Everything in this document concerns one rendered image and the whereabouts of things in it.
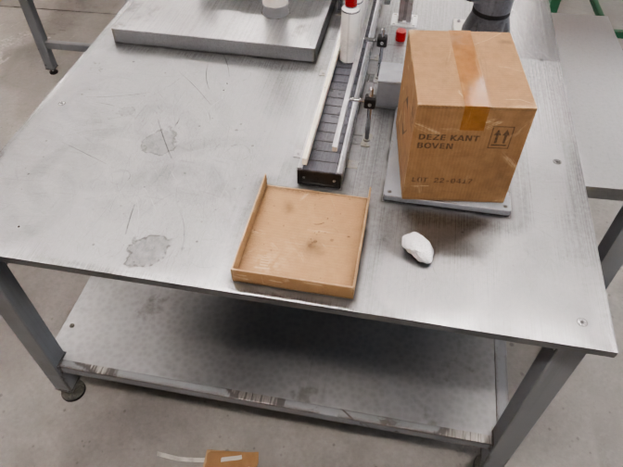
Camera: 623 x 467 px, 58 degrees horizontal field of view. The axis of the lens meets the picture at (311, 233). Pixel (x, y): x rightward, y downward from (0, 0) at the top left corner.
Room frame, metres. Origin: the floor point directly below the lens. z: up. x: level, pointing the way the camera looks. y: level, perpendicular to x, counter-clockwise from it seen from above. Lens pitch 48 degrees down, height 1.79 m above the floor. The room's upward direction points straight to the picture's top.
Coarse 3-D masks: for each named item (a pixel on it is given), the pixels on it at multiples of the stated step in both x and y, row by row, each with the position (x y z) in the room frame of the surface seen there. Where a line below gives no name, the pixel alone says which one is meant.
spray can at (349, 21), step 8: (352, 0) 1.49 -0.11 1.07; (344, 8) 1.49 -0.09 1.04; (352, 8) 1.49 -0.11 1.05; (360, 8) 1.50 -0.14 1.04; (344, 16) 1.49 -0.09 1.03; (352, 16) 1.48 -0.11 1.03; (344, 24) 1.49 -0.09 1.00; (352, 24) 1.48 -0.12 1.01; (344, 32) 1.48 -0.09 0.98; (352, 32) 1.48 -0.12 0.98; (344, 40) 1.48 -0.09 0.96; (352, 40) 1.48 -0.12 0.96; (344, 48) 1.48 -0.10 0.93; (352, 48) 1.48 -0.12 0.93; (344, 56) 1.48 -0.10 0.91; (352, 56) 1.48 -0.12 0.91
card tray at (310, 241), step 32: (288, 192) 0.98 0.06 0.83; (320, 192) 0.98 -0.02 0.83; (256, 224) 0.88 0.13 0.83; (288, 224) 0.88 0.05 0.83; (320, 224) 0.88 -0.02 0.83; (352, 224) 0.88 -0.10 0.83; (256, 256) 0.78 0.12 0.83; (288, 256) 0.78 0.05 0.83; (320, 256) 0.78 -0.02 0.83; (352, 256) 0.78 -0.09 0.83; (288, 288) 0.70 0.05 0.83; (320, 288) 0.68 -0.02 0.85; (352, 288) 0.67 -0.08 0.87
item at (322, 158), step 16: (368, 32) 1.66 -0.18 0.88; (336, 64) 1.48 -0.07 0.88; (352, 64) 1.48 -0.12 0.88; (336, 80) 1.40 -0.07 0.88; (336, 96) 1.32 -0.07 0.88; (352, 96) 1.32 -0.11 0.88; (336, 112) 1.24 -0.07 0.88; (320, 128) 1.18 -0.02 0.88; (336, 128) 1.18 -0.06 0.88; (320, 144) 1.11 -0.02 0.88; (320, 160) 1.05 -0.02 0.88; (336, 160) 1.05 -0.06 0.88
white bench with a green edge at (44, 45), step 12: (24, 0) 2.80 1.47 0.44; (24, 12) 2.80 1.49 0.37; (36, 12) 2.83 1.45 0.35; (36, 24) 2.80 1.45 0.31; (36, 36) 2.80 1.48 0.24; (48, 48) 2.80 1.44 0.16; (60, 48) 2.79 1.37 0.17; (72, 48) 2.78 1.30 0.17; (84, 48) 2.77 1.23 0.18; (48, 60) 2.80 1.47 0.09
